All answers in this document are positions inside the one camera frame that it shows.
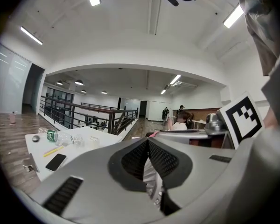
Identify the grey table clamp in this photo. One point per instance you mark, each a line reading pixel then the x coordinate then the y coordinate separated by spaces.
pixel 30 163

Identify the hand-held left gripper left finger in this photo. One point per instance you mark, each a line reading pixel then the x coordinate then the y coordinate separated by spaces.
pixel 95 188

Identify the ceiling tube light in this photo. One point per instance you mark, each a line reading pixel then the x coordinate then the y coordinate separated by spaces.
pixel 175 79
pixel 163 92

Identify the small white box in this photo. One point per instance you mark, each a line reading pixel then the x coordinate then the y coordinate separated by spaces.
pixel 94 141

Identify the black smartphone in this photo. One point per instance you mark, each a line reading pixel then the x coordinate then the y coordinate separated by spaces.
pixel 56 162

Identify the yellow pencil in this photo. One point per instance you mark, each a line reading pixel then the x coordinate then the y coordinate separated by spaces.
pixel 53 151

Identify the pink cloth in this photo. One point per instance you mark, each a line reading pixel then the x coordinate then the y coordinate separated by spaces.
pixel 155 134

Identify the person's olive shirt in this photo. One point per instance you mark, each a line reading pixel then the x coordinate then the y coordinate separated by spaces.
pixel 263 27

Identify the black office chair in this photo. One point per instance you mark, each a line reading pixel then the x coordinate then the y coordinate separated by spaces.
pixel 190 121

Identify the person's right forearm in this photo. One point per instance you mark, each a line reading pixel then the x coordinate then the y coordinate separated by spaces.
pixel 270 119

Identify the black metal railing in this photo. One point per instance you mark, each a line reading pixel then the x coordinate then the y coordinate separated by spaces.
pixel 112 120

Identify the frosted glass partition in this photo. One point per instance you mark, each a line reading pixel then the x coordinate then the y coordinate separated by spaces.
pixel 9 83

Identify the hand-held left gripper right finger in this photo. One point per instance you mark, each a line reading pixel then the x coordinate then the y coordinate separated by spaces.
pixel 200 171

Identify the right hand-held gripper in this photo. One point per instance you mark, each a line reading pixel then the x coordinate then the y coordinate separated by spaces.
pixel 243 122

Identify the white standing desk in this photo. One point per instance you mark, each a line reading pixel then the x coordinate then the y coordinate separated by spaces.
pixel 199 121

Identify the clear plastic cup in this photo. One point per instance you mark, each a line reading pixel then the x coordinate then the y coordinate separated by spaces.
pixel 78 140

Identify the grey computer mouse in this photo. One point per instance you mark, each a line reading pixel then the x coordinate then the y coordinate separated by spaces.
pixel 36 138

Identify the white table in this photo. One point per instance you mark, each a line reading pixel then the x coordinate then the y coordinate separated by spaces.
pixel 84 150

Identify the pink bottle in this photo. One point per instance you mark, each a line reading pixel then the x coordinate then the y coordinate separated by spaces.
pixel 12 118

